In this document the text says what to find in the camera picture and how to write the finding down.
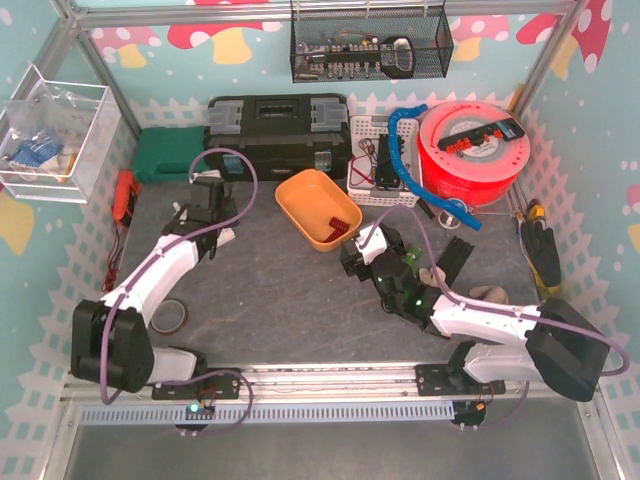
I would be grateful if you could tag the aluminium front rail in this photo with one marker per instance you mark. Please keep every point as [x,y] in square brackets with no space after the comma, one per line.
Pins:
[322,382]

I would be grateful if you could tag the black metal bracket plate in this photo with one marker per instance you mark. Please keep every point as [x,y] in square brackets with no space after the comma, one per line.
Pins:
[385,176]

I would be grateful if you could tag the green tool case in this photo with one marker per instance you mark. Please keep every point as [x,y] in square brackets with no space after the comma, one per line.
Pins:
[165,153]

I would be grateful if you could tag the blue white glove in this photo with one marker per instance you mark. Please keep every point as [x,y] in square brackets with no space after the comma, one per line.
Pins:
[39,152]

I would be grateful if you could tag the black toolbox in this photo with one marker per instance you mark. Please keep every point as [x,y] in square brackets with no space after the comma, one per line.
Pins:
[281,135]

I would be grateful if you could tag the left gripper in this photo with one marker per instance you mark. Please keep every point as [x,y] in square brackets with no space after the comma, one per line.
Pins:
[206,195]

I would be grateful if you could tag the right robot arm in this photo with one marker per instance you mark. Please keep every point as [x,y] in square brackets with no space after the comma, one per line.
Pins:
[550,343]

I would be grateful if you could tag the orange filament spool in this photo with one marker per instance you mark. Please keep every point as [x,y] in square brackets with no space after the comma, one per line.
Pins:
[479,175]

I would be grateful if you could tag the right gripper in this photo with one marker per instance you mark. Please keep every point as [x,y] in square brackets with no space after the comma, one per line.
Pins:
[364,259]

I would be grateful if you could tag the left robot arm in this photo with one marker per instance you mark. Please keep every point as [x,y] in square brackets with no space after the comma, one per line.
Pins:
[110,343]

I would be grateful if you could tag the orange plastic bin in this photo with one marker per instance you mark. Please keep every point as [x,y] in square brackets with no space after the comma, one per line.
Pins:
[310,199]

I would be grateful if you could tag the white perforated basket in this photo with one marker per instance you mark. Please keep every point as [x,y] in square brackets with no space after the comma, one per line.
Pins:
[361,188]

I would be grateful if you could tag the black wire mesh basket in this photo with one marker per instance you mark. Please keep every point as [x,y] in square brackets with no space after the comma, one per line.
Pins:
[354,45]

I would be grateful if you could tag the black yellow work glove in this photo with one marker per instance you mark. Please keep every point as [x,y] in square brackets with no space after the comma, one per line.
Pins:
[541,252]

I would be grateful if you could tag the orange multimeter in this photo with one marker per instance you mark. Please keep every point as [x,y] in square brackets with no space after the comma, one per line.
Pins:
[126,194]

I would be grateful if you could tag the black ribbed block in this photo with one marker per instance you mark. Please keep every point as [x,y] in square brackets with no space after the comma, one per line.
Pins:
[453,259]

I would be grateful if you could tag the black terminal strip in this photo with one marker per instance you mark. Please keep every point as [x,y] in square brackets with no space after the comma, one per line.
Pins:
[506,129]

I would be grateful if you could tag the beige work glove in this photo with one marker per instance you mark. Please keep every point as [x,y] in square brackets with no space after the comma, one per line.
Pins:
[487,293]

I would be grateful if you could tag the clear acrylic box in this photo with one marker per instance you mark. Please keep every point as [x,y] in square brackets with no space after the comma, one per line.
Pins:
[84,116]

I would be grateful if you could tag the white tape roll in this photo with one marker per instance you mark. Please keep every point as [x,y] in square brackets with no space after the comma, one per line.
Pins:
[448,221]

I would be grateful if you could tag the brown tape roll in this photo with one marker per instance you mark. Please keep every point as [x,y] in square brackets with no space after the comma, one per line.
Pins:
[170,317]

